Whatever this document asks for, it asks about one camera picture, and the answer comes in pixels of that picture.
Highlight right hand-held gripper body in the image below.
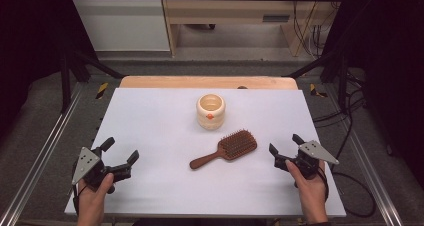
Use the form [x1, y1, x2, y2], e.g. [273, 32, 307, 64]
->
[273, 140, 340, 181]

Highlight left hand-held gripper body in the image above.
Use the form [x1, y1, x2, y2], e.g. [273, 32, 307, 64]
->
[71, 146, 133, 194]

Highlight brown wooden hairbrush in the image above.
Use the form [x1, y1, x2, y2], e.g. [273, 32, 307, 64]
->
[189, 129, 258, 171]

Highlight cream ceramic cup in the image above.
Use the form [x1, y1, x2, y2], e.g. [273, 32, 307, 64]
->
[195, 93, 227, 131]

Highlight person's right hand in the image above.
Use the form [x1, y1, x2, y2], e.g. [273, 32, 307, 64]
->
[284, 159, 330, 217]

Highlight person's left hand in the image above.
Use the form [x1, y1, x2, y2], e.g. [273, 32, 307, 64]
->
[77, 172, 115, 220]

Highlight white table board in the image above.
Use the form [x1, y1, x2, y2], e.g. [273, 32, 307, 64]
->
[64, 87, 347, 219]

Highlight yellow black tape marker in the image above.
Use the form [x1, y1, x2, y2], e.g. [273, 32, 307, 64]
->
[309, 83, 329, 99]
[95, 82, 110, 100]

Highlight black metal stand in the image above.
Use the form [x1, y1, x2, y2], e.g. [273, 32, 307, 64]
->
[59, 47, 125, 114]
[282, 50, 350, 114]

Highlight wooden table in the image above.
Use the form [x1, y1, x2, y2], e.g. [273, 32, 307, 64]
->
[119, 75, 299, 90]

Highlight black curtain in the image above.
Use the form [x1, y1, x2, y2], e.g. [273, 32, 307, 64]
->
[0, 0, 98, 140]
[321, 0, 424, 189]

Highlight white cabinet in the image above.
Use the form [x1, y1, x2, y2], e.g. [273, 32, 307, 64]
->
[66, 0, 171, 53]

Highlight light wooden desk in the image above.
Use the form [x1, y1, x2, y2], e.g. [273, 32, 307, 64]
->
[159, 0, 348, 58]

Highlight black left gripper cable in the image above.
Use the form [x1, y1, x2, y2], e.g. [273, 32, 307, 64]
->
[71, 180, 88, 215]

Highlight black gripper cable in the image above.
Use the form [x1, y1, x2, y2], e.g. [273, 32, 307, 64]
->
[71, 180, 88, 215]
[318, 167, 378, 219]

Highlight aluminium rail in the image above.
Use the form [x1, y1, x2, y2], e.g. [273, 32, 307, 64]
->
[0, 82, 85, 226]
[323, 85, 405, 226]

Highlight black floor cables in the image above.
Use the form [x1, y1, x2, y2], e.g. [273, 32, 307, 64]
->
[312, 69, 368, 172]

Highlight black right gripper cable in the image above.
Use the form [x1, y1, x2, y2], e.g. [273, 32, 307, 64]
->
[318, 167, 378, 219]

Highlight bundle of hanging cables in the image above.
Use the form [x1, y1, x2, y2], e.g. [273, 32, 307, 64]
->
[291, 0, 341, 59]

